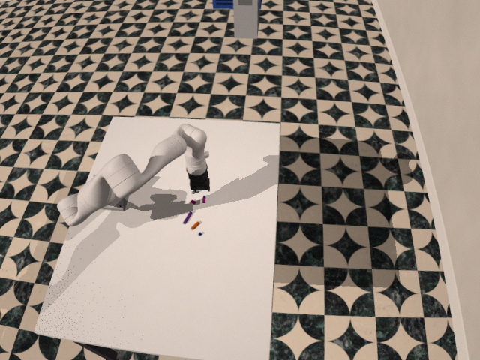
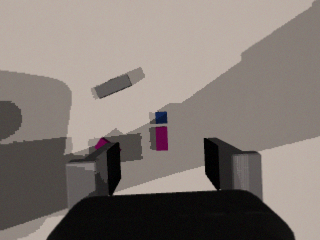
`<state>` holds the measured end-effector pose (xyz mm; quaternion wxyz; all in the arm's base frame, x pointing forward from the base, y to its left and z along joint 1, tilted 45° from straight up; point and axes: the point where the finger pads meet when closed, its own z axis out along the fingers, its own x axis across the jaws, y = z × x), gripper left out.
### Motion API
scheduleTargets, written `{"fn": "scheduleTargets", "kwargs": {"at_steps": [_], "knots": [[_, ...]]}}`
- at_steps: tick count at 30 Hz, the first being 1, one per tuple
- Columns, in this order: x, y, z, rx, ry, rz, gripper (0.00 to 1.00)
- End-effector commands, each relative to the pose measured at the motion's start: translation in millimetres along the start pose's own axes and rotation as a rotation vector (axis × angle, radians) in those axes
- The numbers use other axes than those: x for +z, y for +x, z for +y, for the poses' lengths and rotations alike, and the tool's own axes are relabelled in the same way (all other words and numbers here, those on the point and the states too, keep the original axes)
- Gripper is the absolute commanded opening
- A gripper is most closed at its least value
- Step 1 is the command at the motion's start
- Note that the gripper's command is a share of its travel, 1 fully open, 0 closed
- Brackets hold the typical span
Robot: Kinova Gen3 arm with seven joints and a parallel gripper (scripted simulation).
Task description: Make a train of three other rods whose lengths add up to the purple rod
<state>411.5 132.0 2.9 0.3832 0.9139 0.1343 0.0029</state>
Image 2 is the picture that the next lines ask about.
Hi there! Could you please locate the dark magenta block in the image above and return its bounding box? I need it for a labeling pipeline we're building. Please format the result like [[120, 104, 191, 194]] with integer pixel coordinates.
[[156, 126, 168, 151], [95, 137, 111, 149]]

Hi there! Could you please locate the grey rectangular bar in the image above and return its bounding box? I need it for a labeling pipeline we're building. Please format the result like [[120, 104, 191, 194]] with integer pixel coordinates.
[[94, 74, 132, 99]]

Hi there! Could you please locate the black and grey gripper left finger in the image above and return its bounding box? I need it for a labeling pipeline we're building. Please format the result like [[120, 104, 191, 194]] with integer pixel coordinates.
[[66, 142, 121, 212]]

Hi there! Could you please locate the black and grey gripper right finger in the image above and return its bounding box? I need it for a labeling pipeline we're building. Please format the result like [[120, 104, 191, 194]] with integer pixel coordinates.
[[204, 138, 263, 201]]

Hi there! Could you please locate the small dark blue block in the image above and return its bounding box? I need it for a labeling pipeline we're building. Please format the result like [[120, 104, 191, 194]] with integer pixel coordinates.
[[155, 112, 167, 124]]

